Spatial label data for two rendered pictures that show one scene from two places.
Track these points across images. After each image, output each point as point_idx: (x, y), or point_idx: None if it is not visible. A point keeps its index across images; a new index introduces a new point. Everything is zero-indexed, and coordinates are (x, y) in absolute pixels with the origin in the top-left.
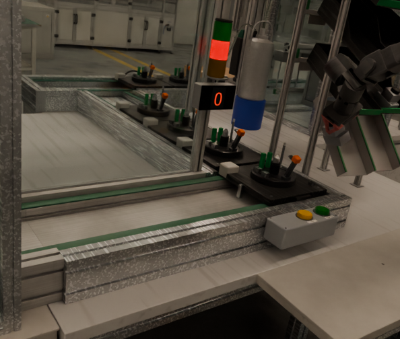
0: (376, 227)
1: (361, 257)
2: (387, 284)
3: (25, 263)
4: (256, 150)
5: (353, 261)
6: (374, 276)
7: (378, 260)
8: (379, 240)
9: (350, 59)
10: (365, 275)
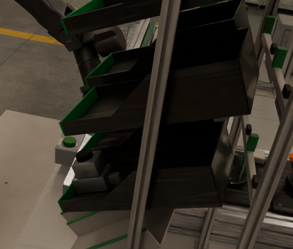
0: (32, 238)
1: (25, 178)
2: None
3: (131, 48)
4: (225, 212)
5: (29, 170)
6: (8, 164)
7: (11, 184)
8: (20, 216)
9: (103, 30)
10: (15, 161)
